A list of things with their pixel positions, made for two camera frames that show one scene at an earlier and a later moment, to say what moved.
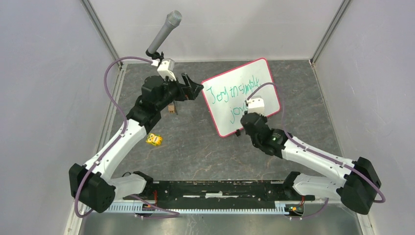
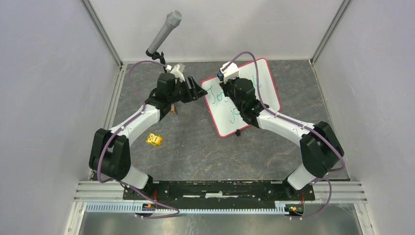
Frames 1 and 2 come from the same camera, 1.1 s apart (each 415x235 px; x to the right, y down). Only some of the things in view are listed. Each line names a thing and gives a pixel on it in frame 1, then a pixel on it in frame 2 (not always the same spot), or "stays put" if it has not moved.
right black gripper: x=262 y=116 -> x=224 y=85
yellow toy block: x=154 y=139 stays put
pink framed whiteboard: x=226 y=94 stays put
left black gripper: x=188 y=91 stays put
